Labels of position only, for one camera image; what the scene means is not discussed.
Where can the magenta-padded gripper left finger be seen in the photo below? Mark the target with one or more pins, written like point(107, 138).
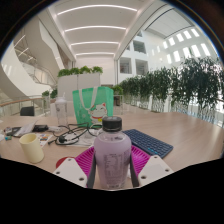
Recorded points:
point(71, 171)

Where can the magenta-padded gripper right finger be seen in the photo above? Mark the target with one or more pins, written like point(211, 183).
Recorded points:
point(153, 170)

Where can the purple drink bottle black cap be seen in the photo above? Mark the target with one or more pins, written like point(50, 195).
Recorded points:
point(112, 156)

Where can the dark blue keyboard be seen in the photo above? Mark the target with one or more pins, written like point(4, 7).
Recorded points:
point(150, 143)

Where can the colourful sticker sheet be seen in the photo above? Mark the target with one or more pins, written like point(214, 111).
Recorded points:
point(45, 139)

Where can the pale yellow mug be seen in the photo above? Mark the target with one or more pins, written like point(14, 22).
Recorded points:
point(31, 148)

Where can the black pouch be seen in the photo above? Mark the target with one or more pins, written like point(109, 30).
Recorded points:
point(40, 128)

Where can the clear shaker bottle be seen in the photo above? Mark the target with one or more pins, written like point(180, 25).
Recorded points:
point(61, 111)

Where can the open booklet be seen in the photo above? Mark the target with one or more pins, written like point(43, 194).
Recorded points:
point(25, 130)

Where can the green tote bag cat print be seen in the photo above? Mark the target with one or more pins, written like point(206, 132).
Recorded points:
point(86, 103)

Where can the black chair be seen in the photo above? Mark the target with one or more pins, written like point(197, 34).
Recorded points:
point(27, 111)

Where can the small potted green plant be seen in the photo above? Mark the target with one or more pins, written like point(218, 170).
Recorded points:
point(53, 93)

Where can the white cabinet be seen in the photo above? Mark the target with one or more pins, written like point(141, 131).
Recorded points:
point(78, 85)

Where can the row of green hedge plants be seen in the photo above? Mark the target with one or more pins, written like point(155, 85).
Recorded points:
point(180, 86)

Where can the green plants atop cabinet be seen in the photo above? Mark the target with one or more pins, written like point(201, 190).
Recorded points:
point(80, 70)

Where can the ceiling light strips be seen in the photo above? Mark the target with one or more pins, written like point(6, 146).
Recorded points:
point(95, 27)

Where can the glass railing with wooden rail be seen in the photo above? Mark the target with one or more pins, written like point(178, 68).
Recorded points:
point(13, 105)

